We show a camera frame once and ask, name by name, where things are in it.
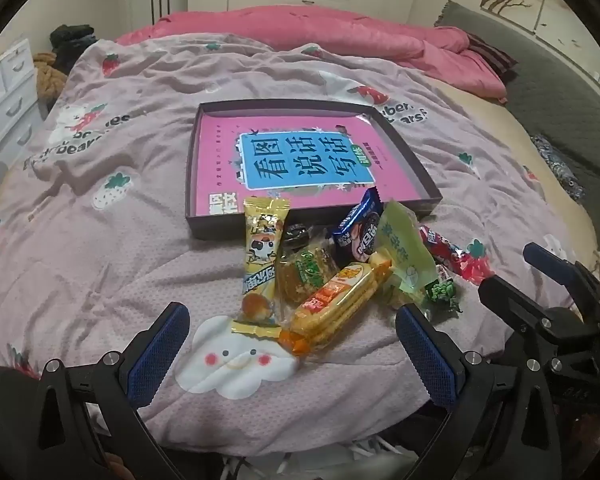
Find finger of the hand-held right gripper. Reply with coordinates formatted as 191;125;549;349
523;241;589;287
479;273;562;342

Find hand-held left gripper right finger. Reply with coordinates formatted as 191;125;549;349
395;302;552;462

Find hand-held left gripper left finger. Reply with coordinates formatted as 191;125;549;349
36;301;192;467

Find small green candy packet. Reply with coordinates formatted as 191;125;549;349
422;277;464;317

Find red candy packet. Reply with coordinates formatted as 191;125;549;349
417;225;494;287

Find orange cracker packet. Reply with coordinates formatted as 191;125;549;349
279;259;394;357

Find light green snack packet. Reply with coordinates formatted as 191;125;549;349
374;200;442;309

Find blue cookie packet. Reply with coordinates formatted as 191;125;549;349
332;187;384;267

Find clear jelly packet green label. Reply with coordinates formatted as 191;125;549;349
274;239;342;322

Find yellow cartoon cake packet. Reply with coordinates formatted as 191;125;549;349
230;196;292;342

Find dark chocolate snack packet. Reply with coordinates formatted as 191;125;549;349
282;224;314;257

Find dark purple shallow box tray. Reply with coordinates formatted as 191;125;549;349
185;100;443;242

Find blue patterned cloth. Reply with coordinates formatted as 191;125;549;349
529;132;587;202

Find strawberry printed pink blanket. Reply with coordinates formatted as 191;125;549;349
0;34;600;461

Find grey quilted mat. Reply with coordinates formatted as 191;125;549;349
432;0;600;257

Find pink book with blue label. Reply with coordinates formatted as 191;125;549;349
195;112;426;219

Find dark striped pillow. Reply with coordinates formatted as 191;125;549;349
466;31;519;87

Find brown plush toy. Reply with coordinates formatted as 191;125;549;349
31;52;69;107

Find white drawer cabinet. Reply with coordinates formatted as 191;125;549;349
0;37;44;162

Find pink quilt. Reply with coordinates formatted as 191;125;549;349
114;6;509;107

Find dark clothes pile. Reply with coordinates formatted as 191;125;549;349
49;23;99;74

